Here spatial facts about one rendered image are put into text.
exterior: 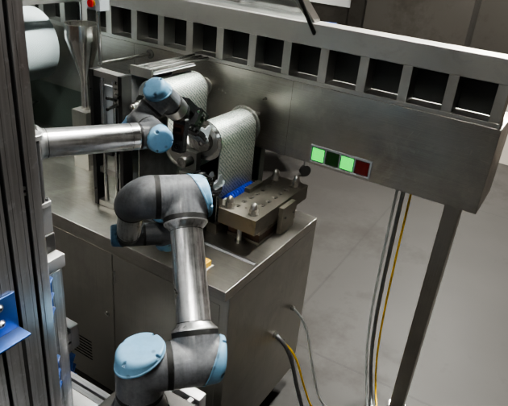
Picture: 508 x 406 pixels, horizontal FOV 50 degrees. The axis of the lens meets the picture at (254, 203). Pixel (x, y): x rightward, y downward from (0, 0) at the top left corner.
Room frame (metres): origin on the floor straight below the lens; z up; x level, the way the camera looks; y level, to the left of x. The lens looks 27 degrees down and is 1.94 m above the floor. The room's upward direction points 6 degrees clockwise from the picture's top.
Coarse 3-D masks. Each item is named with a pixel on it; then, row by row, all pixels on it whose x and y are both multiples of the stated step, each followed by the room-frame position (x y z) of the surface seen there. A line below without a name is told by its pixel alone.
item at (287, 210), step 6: (288, 204) 1.83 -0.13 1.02; (294, 204) 1.87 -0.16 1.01; (282, 210) 1.79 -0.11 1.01; (288, 210) 1.82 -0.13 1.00; (294, 210) 1.87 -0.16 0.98; (282, 216) 1.79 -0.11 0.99; (288, 216) 1.83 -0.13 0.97; (282, 222) 1.79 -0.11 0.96; (288, 222) 1.84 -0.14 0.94; (282, 228) 1.80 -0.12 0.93; (288, 228) 1.84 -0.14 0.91
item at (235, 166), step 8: (248, 144) 1.96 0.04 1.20; (232, 152) 1.86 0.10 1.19; (240, 152) 1.91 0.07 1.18; (248, 152) 1.96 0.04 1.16; (224, 160) 1.82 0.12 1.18; (232, 160) 1.87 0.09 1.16; (240, 160) 1.92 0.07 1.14; (248, 160) 1.97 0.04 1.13; (224, 168) 1.82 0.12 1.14; (232, 168) 1.87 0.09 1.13; (240, 168) 1.92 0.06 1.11; (248, 168) 1.97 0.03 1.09; (224, 176) 1.83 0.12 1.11; (232, 176) 1.87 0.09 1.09; (240, 176) 1.92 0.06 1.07; (248, 176) 1.98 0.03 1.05; (224, 184) 1.83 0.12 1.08; (232, 184) 1.88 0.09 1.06; (240, 184) 1.93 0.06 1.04; (224, 192) 1.83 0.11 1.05; (216, 200) 1.79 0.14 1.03
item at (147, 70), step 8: (184, 56) 2.19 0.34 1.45; (192, 56) 2.19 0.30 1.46; (200, 56) 2.23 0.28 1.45; (144, 64) 1.99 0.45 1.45; (152, 64) 1.99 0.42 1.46; (160, 64) 2.02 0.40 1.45; (168, 64) 2.05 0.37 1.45; (176, 64) 2.04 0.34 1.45; (184, 64) 2.08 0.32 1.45; (192, 64) 2.14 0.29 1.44; (136, 72) 1.94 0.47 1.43; (144, 72) 1.92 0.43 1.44; (152, 72) 1.92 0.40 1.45; (160, 72) 1.96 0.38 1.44
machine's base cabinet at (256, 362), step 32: (96, 256) 1.73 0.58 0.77; (288, 256) 1.78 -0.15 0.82; (64, 288) 1.83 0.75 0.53; (96, 288) 1.73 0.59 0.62; (128, 288) 1.65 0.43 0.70; (160, 288) 1.57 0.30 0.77; (256, 288) 1.58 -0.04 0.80; (288, 288) 1.82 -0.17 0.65; (96, 320) 1.74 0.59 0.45; (128, 320) 1.65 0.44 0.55; (160, 320) 1.57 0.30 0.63; (224, 320) 1.44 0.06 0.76; (256, 320) 1.61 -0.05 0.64; (288, 320) 1.86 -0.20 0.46; (96, 352) 1.74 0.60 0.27; (256, 352) 1.63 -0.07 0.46; (224, 384) 1.44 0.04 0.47; (256, 384) 1.66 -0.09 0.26
